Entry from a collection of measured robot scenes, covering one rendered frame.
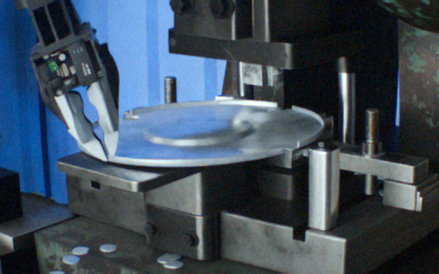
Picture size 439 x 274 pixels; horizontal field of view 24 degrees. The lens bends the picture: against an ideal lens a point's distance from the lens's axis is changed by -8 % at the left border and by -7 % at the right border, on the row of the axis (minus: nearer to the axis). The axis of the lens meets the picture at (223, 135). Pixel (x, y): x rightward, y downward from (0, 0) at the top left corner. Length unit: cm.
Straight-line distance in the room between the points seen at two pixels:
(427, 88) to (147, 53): 170
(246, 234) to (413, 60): 36
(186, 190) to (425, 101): 37
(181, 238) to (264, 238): 10
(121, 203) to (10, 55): 220
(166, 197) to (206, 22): 21
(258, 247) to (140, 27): 186
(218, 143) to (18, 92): 235
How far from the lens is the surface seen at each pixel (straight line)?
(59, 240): 133
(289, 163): 129
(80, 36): 107
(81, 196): 141
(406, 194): 123
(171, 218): 125
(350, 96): 135
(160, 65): 303
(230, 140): 121
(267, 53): 124
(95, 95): 115
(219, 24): 123
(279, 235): 119
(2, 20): 358
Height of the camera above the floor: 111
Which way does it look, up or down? 15 degrees down
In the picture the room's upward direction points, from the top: 1 degrees counter-clockwise
